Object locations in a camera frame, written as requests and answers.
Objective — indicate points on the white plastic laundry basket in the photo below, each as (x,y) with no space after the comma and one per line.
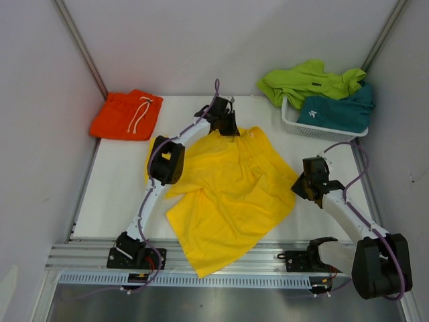
(290,116)

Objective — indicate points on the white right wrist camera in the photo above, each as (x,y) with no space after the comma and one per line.
(325,158)

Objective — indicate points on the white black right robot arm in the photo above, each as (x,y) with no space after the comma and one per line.
(378,262)

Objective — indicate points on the left aluminium frame post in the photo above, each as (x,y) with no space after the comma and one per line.
(79,43)

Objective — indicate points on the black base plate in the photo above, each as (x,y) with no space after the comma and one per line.
(146,259)
(298,261)

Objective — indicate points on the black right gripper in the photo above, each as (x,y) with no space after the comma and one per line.
(297,189)

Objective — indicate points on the aluminium frame post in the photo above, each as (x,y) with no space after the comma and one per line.
(392,20)
(79,43)

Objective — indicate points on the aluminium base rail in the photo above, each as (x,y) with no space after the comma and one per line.
(91,255)

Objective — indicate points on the lime green shorts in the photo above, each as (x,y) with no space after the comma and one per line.
(309,79)

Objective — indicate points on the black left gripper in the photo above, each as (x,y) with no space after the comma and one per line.
(232,130)

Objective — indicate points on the right aluminium frame post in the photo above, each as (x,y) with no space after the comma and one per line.
(392,20)

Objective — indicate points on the white slotted cable duct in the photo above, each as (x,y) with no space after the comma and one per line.
(235,281)

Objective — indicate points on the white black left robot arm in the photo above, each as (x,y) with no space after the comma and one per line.
(165,167)

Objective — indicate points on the teal shorts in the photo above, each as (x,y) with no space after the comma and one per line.
(351,114)

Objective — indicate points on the yellow shorts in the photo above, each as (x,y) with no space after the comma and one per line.
(233,191)

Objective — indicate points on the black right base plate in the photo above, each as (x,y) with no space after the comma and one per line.
(298,261)

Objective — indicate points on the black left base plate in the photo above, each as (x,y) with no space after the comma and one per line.
(146,259)

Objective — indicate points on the orange shorts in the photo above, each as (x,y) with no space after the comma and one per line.
(127,116)

